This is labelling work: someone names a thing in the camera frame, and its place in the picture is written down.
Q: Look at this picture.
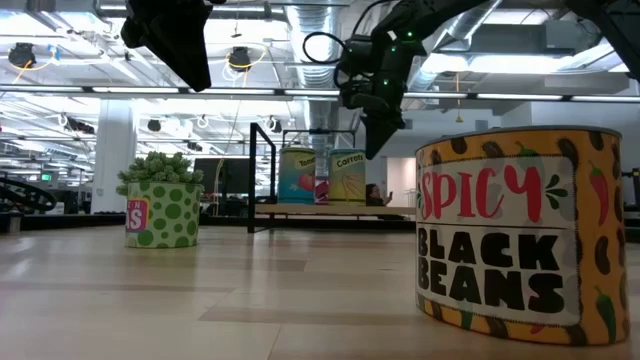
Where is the white building column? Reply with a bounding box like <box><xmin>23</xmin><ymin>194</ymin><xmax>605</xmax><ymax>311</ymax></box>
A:
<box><xmin>90</xmin><ymin>98</ymin><xmax>138</xmax><ymax>215</ymax></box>

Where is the black table edge frame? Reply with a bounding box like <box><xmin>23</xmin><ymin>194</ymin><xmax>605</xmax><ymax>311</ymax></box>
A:
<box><xmin>0</xmin><ymin>209</ymin><xmax>640</xmax><ymax>244</ymax></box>

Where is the black computer monitor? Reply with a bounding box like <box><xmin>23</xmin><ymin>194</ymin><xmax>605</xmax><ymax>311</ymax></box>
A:
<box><xmin>193</xmin><ymin>157</ymin><xmax>251</xmax><ymax>196</ymax></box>

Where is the wooden shelf with black frame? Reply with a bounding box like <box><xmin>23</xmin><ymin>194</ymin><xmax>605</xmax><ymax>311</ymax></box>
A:
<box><xmin>247</xmin><ymin>122</ymin><xmax>417</xmax><ymax>235</ymax></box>

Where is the spicy black beans can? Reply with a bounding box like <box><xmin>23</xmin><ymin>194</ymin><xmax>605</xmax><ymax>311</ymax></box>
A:
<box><xmin>414</xmin><ymin>124</ymin><xmax>631</xmax><ymax>347</ymax></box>

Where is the green plant in patterned pot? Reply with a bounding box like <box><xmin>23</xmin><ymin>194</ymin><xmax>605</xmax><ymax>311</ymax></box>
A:
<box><xmin>115</xmin><ymin>151</ymin><xmax>205</xmax><ymax>197</ymax></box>

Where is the green dotted peas can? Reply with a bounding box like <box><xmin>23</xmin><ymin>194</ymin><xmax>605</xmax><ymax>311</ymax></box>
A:
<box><xmin>124</xmin><ymin>181</ymin><xmax>202</xmax><ymax>250</ymax></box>

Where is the black ceiling cable reel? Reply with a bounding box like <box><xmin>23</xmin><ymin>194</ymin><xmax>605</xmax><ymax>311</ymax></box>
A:
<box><xmin>7</xmin><ymin>42</ymin><xmax>37</xmax><ymax>69</ymax></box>
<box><xmin>227</xmin><ymin>45</ymin><xmax>254</xmax><ymax>71</ymax></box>

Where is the blue tomatoes can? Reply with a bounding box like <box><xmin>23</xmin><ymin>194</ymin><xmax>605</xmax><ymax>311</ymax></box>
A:
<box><xmin>277</xmin><ymin>145</ymin><xmax>317</xmax><ymax>206</ymax></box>

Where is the person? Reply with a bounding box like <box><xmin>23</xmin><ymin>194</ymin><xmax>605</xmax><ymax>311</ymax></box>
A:
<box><xmin>365</xmin><ymin>182</ymin><xmax>394</xmax><ymax>208</ymax></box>

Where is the black curved cable track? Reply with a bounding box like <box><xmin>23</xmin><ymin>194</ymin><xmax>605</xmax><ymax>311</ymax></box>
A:
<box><xmin>0</xmin><ymin>177</ymin><xmax>58</xmax><ymax>214</ymax></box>

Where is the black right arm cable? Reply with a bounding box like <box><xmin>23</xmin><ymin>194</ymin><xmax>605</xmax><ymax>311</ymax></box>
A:
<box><xmin>301</xmin><ymin>0</ymin><xmax>386</xmax><ymax>91</ymax></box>

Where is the yellow carrots can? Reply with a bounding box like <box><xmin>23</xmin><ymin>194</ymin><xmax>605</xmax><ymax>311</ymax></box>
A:
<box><xmin>327</xmin><ymin>147</ymin><xmax>367</xmax><ymax>207</ymax></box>

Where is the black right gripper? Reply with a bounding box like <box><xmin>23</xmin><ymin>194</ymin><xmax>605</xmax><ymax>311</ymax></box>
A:
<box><xmin>333</xmin><ymin>29</ymin><xmax>426</xmax><ymax>161</ymax></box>

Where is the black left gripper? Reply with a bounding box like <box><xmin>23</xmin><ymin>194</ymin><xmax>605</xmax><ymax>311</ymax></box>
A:
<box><xmin>119</xmin><ymin>0</ymin><xmax>215</xmax><ymax>93</ymax></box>

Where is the silver round ventilation duct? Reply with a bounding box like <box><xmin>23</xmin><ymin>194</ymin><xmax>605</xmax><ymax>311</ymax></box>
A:
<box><xmin>287</xmin><ymin>0</ymin><xmax>346</xmax><ymax>151</ymax></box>
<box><xmin>407</xmin><ymin>0</ymin><xmax>504</xmax><ymax>91</ymax></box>

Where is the long ceiling light rail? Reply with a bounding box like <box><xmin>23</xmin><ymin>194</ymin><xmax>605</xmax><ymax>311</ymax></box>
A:
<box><xmin>0</xmin><ymin>83</ymin><xmax>640</xmax><ymax>104</ymax></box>

